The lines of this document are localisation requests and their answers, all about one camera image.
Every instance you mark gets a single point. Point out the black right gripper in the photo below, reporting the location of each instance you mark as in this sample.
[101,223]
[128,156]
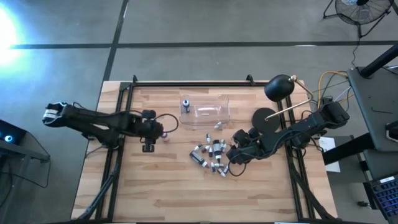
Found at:
[256,147]

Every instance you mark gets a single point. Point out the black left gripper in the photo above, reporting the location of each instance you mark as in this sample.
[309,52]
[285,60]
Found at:
[149,129]

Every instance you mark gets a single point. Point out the large pink-tipped colouring bottle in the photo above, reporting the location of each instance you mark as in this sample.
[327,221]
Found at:
[165,137]

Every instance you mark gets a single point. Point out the large dark colouring bottle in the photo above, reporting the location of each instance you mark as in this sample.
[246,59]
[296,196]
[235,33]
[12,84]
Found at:
[216,149]

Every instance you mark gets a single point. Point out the small dark red colouring bottle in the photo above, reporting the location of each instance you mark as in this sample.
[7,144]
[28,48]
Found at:
[221,173]

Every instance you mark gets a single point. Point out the small green-based colouring bottle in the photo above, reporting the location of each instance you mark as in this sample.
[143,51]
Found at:
[213,167]

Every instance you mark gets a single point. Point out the large blue-tipped colouring bottle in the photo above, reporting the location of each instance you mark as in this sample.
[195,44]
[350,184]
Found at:
[186,107]

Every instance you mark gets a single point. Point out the large plum-tipped colouring bottle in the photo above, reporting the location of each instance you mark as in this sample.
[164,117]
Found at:
[197,157]

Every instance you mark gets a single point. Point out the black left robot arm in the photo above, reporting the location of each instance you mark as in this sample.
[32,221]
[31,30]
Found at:
[93,119]

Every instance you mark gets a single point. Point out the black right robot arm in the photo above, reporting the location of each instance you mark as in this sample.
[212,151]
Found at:
[311,123]

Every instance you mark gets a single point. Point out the small dark-based colouring bottle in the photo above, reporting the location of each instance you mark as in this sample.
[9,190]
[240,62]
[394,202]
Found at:
[211,152]

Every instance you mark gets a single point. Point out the small white colouring bottle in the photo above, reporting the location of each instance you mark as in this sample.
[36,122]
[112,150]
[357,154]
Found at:
[218,125]

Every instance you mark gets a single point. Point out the clear plastic bin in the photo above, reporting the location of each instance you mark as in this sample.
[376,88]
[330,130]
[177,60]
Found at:
[205,116]

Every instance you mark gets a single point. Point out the black brass-necked desk lamp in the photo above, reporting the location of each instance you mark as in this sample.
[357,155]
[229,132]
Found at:
[278,87]

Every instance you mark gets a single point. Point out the white paper sheet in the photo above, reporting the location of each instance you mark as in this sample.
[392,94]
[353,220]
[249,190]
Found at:
[328,144]

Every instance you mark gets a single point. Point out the black desk leg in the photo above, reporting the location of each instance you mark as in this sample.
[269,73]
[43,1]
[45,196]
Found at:
[348,149]

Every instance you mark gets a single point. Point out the grey equipment stand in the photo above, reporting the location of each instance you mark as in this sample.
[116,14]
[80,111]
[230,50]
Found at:
[34,155]

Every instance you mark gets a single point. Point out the small black floor object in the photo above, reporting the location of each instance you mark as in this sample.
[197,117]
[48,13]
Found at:
[363,204]

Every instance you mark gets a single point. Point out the grey desk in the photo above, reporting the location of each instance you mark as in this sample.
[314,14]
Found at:
[373,102]

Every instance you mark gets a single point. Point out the black allen key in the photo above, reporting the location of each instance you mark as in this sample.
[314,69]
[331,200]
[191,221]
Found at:
[382,111]

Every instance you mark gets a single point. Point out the black box with blue light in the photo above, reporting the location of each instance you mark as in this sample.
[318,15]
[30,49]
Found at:
[12,133]

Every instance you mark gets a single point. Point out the black keyboard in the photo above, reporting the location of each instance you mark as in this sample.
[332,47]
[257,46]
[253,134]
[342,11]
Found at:
[385,196]

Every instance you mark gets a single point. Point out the white and black device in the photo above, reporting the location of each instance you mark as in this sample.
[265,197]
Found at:
[392,133]

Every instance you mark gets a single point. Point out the black floor fan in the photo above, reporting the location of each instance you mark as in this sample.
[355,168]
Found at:
[360,14]

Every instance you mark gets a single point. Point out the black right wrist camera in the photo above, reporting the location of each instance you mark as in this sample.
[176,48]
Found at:
[241,137]

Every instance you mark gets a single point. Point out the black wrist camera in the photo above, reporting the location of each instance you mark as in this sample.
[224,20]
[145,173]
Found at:
[241,137]
[149,114]

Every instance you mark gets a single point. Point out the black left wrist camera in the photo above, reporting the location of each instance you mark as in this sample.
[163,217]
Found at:
[149,114]

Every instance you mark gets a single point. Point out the black aluminium table frame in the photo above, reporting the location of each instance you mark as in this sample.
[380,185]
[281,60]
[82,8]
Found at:
[199,84]

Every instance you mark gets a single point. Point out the black post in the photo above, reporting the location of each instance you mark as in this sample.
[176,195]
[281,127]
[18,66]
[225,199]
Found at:
[379,60]

